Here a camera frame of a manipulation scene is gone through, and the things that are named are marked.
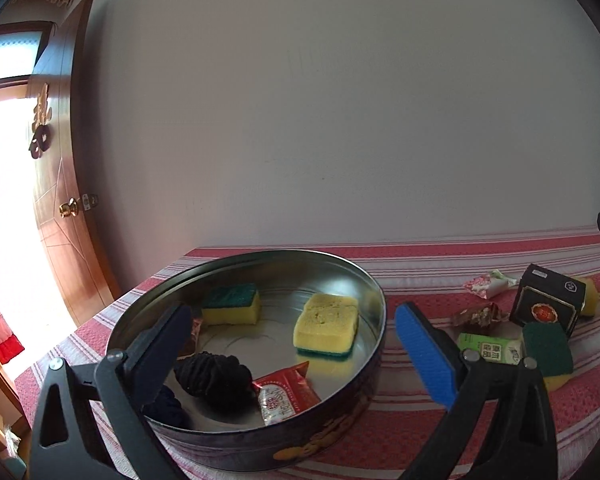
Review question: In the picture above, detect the green white tissue pack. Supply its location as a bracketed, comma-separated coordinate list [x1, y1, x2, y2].
[456, 333, 524, 365]

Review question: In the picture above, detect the green topped yellow sponge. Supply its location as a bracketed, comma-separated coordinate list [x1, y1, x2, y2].
[522, 323, 573, 392]

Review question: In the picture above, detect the black box with red emblem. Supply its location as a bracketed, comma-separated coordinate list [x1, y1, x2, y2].
[509, 264, 586, 338]

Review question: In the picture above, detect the black knitted ball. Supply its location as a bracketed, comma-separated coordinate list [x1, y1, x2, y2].
[173, 351, 257, 418]

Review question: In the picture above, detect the brown candy wrapper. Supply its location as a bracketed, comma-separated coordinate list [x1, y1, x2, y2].
[451, 301, 509, 335]

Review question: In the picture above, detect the yellow green sponge far in tin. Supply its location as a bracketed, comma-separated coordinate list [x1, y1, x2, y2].
[201, 283, 261, 326]

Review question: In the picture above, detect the red white candy wrapper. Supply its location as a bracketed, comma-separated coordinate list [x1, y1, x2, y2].
[463, 269, 518, 300]

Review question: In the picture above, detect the round metal tin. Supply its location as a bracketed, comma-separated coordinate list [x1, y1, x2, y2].
[107, 249, 387, 471]

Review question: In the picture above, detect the red snack packet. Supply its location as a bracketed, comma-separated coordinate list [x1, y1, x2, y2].
[253, 361, 321, 426]

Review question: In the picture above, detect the brass door knob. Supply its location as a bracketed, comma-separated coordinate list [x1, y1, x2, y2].
[58, 197, 81, 218]

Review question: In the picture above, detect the yellow sponge green base in tin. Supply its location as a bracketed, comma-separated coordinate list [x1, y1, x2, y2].
[292, 294, 358, 358]

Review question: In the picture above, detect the dark door ornament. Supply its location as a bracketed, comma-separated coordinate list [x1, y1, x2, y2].
[29, 84, 53, 159]

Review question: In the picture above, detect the wooden door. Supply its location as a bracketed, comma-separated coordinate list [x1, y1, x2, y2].
[27, 0, 120, 326]

